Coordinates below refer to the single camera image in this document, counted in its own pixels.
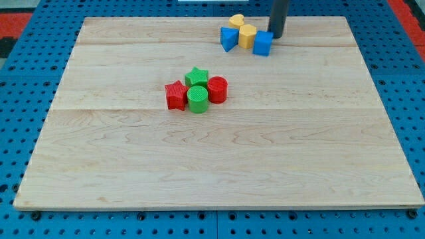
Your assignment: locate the blue cube block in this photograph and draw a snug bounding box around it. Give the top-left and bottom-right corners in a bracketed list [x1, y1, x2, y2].
[252, 31, 273, 56]

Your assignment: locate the red star block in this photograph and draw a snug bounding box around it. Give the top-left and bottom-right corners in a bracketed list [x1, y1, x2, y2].
[164, 80, 189, 111]

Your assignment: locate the green star block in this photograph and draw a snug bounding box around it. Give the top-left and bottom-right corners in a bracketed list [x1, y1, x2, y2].
[185, 66, 209, 88]

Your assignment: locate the green cylinder block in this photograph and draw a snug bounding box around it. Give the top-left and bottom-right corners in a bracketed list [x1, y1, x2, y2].
[187, 86, 209, 114]

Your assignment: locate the red cylinder block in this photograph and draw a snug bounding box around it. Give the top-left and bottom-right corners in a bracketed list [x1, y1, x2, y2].
[207, 76, 228, 104]

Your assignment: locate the blue triangle block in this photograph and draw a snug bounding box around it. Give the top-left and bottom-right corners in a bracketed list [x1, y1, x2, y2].
[220, 27, 239, 52]

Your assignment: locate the light wooden board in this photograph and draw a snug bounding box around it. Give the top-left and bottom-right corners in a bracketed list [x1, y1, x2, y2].
[13, 17, 424, 211]

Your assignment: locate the yellow hexagon block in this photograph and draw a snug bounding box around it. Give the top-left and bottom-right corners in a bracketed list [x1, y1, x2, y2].
[238, 24, 257, 49]

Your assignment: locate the yellow heart block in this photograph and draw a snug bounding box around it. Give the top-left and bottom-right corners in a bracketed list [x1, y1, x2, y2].
[228, 14, 245, 29]

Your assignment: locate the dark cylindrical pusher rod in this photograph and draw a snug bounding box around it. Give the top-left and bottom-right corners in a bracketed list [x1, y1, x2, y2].
[268, 0, 290, 39]

